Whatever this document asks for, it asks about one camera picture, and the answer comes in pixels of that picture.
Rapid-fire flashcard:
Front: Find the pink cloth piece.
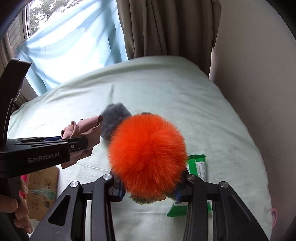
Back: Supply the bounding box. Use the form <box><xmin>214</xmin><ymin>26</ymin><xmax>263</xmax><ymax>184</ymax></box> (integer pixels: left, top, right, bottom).
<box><xmin>61</xmin><ymin>115</ymin><xmax>103</xmax><ymax>169</ymax></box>

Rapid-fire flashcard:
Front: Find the green white tissue pack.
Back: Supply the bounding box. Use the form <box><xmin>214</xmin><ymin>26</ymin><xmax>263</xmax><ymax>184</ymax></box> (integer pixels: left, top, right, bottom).
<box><xmin>167</xmin><ymin>154</ymin><xmax>211</xmax><ymax>217</ymax></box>

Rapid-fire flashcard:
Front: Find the orange fluffy pompom toy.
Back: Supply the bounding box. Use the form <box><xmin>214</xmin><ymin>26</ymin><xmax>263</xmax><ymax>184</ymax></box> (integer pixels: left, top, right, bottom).
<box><xmin>108</xmin><ymin>113</ymin><xmax>188</xmax><ymax>204</ymax></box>

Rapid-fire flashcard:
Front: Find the grey blue fuzzy sock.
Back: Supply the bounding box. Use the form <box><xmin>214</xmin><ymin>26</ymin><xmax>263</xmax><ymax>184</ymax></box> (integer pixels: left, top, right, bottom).
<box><xmin>101</xmin><ymin>102</ymin><xmax>132</xmax><ymax>143</ymax></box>

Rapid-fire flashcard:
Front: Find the person left hand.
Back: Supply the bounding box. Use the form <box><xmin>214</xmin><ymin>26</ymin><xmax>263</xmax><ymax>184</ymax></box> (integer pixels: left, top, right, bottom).
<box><xmin>0</xmin><ymin>178</ymin><xmax>33</xmax><ymax>234</ymax></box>

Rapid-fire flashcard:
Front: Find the cardboard box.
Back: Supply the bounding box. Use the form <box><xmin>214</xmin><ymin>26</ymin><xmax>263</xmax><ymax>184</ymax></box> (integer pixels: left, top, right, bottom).
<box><xmin>26</xmin><ymin>166</ymin><xmax>59</xmax><ymax>221</ymax></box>

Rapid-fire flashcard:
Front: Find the pink object at bedside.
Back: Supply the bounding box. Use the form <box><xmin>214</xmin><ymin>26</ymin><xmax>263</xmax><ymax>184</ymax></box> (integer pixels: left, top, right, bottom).
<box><xmin>271</xmin><ymin>207</ymin><xmax>278</xmax><ymax>228</ymax></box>

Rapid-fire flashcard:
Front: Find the light blue hanging sheet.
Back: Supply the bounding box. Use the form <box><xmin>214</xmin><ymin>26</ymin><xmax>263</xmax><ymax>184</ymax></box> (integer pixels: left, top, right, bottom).
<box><xmin>17</xmin><ymin>1</ymin><xmax>128</xmax><ymax>95</ymax></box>

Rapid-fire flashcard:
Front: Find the window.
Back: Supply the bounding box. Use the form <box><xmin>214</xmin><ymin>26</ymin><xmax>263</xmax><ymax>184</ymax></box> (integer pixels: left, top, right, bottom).
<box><xmin>4</xmin><ymin>0</ymin><xmax>81</xmax><ymax>55</ymax></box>

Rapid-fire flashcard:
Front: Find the brown curtain right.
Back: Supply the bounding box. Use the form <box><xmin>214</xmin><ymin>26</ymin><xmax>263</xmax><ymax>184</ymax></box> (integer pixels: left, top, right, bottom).
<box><xmin>116</xmin><ymin>0</ymin><xmax>221</xmax><ymax>75</ymax></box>

